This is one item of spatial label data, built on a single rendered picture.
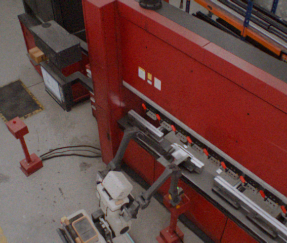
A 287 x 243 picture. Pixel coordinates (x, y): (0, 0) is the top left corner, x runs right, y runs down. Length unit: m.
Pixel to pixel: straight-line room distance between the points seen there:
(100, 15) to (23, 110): 2.84
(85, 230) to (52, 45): 1.65
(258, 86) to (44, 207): 3.00
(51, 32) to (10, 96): 2.58
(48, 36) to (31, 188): 2.04
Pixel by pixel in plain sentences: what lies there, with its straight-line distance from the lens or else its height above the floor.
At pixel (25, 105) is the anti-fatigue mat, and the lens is 5.91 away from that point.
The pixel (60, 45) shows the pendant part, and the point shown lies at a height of 1.95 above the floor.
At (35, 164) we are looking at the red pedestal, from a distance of 4.96.
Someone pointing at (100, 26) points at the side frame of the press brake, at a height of 2.12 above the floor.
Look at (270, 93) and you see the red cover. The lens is 2.63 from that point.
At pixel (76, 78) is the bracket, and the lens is 4.29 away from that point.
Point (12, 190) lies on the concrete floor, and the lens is 4.95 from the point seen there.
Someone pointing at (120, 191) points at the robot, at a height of 1.35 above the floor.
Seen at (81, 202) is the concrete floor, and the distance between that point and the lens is 4.65.
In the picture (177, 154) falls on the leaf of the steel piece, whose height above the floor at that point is 1.00.
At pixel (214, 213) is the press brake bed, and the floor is 0.67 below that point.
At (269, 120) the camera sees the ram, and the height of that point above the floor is 2.01.
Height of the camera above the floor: 3.90
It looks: 47 degrees down
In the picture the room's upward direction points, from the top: straight up
